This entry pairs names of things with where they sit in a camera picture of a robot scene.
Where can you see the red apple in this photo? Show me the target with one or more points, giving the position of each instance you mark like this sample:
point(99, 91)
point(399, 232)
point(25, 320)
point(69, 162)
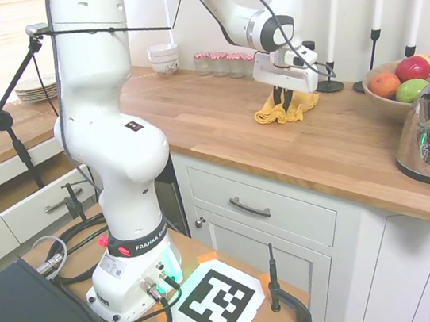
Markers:
point(412, 68)

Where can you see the wooden fruit bowl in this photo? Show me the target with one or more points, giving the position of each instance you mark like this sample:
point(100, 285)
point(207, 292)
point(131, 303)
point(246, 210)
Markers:
point(381, 105)

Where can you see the stack of white plates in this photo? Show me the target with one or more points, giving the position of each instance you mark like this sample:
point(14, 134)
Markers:
point(35, 92)

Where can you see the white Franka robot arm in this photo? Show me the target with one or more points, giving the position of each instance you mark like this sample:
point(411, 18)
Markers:
point(102, 125)

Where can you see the shiny steel kettle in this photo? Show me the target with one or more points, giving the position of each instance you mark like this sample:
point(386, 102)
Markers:
point(428, 139)

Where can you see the white drawer unit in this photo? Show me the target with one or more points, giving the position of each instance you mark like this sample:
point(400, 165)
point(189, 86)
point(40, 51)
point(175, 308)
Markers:
point(27, 221)

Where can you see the glass jar red checked lid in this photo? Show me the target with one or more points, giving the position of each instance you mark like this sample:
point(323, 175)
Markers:
point(235, 66)
point(248, 66)
point(203, 64)
point(219, 65)

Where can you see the small black bar clamp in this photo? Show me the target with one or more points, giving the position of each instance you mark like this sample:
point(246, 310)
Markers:
point(75, 204)

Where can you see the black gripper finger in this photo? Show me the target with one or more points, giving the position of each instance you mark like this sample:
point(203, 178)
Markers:
point(278, 96)
point(289, 99)

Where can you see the round silver cabinet knob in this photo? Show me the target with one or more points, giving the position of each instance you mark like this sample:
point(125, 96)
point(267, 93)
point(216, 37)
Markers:
point(200, 222)

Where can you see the short black candle holder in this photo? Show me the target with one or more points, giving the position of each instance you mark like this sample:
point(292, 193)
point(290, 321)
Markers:
point(330, 86)

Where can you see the tall black candle holder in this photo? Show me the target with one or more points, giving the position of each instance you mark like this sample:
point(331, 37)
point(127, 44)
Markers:
point(373, 48)

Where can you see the yellow lemon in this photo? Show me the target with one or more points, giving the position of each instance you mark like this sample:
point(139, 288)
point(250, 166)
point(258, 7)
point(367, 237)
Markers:
point(427, 61)

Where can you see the white kitchen cabinet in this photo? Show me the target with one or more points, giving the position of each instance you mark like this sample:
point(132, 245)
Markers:
point(289, 230)

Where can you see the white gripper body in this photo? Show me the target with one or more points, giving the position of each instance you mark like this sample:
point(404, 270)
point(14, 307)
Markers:
point(287, 76)

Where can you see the stack of white bowls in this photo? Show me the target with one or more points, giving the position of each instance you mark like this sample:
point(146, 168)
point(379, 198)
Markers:
point(163, 58)

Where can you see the green apple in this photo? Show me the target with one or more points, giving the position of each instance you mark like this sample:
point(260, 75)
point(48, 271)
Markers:
point(411, 91)

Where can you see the black white marker sheet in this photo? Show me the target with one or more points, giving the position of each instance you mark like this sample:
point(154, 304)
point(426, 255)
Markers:
point(218, 300)

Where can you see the yellow terry cloth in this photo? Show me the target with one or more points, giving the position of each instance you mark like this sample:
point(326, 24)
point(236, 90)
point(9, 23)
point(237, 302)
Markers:
point(268, 115)

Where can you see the small grey camera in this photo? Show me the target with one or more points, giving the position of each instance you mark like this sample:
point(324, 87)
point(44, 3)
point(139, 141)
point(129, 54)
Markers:
point(36, 29)

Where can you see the orange fruit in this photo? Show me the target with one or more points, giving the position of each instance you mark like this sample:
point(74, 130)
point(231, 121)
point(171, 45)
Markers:
point(384, 86)

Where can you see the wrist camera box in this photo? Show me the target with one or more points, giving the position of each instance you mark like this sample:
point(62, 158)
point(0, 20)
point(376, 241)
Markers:
point(306, 54)

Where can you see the medium black candle holder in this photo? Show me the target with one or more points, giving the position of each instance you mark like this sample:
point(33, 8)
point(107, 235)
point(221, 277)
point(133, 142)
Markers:
point(410, 51)

